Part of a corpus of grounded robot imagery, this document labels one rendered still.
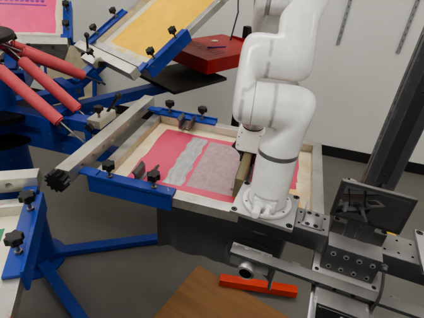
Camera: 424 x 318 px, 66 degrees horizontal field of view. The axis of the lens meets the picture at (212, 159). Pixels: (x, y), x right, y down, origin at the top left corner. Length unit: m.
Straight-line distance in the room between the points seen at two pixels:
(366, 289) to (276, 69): 0.53
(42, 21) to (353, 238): 2.14
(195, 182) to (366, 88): 2.34
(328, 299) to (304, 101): 0.44
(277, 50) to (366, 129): 2.76
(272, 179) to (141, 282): 1.46
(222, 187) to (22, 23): 1.70
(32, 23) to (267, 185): 1.96
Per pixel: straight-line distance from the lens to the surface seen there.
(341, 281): 0.85
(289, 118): 0.69
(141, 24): 2.14
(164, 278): 2.10
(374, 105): 3.35
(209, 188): 1.18
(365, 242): 0.85
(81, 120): 1.46
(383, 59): 3.23
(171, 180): 1.20
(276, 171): 0.75
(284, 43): 0.73
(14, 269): 0.95
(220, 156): 1.37
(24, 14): 2.49
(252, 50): 0.72
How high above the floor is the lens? 1.68
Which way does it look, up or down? 33 degrees down
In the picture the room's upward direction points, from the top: 6 degrees clockwise
